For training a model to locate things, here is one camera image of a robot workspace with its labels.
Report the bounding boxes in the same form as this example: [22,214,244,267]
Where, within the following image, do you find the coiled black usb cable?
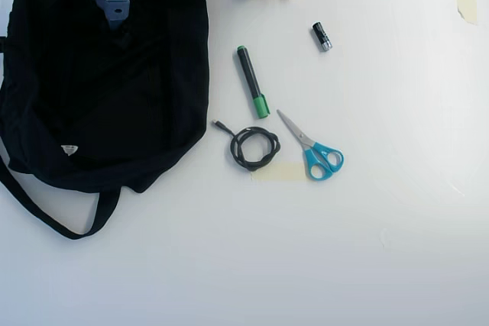
[212,119,283,173]

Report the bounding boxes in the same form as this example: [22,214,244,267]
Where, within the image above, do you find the black marker with green cap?
[233,45,270,120]

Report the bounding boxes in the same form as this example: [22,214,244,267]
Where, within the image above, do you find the scissors with teal handles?
[276,108,345,181]

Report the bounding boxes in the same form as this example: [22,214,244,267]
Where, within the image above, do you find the black fabric bag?
[0,0,210,241]

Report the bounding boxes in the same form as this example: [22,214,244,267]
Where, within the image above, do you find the beige masking tape piece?
[456,0,478,26]
[251,163,307,182]

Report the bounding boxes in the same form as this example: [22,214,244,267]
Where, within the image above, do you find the small black cylinder battery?
[312,21,333,53]

